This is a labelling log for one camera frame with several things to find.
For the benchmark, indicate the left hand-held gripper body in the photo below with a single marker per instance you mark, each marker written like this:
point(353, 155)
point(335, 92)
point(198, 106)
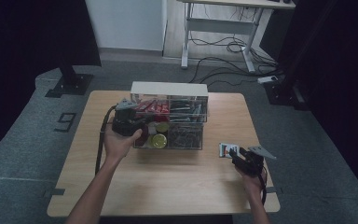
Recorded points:
point(125, 119)

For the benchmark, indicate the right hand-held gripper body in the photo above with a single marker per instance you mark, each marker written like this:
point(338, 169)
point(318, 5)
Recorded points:
point(251, 161)

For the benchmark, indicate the small printed card packet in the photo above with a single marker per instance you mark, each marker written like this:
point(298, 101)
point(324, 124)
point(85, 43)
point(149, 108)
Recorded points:
point(225, 150)

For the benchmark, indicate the clear organizer box white lid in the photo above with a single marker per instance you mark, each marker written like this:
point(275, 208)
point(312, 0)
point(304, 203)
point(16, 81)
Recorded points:
point(171, 90)

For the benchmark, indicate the person's right hand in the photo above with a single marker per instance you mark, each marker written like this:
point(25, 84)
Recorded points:
point(251, 183)

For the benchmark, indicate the person's left hand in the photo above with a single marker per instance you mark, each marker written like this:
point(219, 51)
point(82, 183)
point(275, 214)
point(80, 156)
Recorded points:
point(118, 146)

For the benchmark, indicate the row of red packets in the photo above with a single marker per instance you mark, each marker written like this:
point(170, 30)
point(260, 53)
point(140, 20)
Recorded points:
point(154, 106)

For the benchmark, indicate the round yellow-green lid tin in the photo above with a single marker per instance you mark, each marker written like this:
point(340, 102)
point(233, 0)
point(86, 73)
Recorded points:
point(162, 127)
point(159, 140)

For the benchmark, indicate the dark red round tin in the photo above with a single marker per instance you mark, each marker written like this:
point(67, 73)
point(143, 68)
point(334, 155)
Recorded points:
point(141, 138)

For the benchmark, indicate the grey tape strip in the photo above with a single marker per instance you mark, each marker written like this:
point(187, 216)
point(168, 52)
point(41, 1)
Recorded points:
point(275, 189)
point(54, 192)

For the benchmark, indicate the pile of dark pens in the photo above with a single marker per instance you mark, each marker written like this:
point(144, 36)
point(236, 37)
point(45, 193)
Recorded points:
point(187, 109)

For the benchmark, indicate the pile of dark clips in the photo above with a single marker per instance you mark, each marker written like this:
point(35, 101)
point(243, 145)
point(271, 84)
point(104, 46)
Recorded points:
point(185, 136)

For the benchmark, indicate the black stand base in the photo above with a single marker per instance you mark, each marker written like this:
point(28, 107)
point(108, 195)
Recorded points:
point(287, 93)
point(71, 84)

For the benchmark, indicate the white power strip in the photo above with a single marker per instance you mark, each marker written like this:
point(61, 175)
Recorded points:
point(268, 79)

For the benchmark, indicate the black curtain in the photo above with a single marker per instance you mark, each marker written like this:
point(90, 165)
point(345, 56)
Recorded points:
point(338, 62)
point(28, 46)

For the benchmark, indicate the white metal desk frame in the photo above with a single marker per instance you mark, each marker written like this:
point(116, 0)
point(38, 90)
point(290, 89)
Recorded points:
point(217, 26)

